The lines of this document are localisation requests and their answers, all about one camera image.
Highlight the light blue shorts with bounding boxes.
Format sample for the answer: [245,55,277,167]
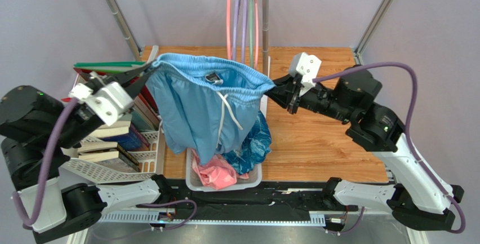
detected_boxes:
[146,53,274,165]

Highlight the pink hanger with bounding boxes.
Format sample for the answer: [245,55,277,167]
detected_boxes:
[225,0,232,60]
[254,0,259,69]

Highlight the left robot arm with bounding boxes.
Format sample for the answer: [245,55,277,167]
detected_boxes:
[1,63,172,243]

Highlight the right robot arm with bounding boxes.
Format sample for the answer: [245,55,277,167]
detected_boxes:
[266,62,466,234]

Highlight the dark blue patterned shorts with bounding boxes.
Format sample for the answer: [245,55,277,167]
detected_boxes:
[222,111,272,175]

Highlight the purple hanger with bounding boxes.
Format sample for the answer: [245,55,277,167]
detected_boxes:
[230,0,242,61]
[241,0,248,64]

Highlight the green folder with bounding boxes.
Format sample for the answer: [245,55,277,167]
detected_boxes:
[74,61,145,73]

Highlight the red folder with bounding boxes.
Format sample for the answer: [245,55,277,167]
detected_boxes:
[73,67,158,113]

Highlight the books in organizer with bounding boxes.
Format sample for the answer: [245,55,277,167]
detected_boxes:
[77,97,157,173]

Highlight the white file organizer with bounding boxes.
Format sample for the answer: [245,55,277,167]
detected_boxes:
[60,61,168,184]

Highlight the white laundry basket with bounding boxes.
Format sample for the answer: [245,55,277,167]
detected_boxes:
[185,101,263,193]

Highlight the pink garment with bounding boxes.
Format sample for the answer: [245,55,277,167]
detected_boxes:
[191,149,249,190]

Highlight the metal clothes rack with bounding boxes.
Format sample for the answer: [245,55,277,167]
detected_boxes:
[90,0,272,120]

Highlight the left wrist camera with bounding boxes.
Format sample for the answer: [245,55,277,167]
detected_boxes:
[69,81,135,127]

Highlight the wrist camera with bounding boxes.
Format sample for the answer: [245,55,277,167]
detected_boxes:
[288,52,322,88]
[69,81,135,127]

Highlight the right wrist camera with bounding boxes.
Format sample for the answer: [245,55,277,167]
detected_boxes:
[288,52,322,88]

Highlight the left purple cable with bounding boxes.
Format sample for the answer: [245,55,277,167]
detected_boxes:
[12,97,80,228]

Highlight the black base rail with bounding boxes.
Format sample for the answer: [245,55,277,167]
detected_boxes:
[90,179,376,233]

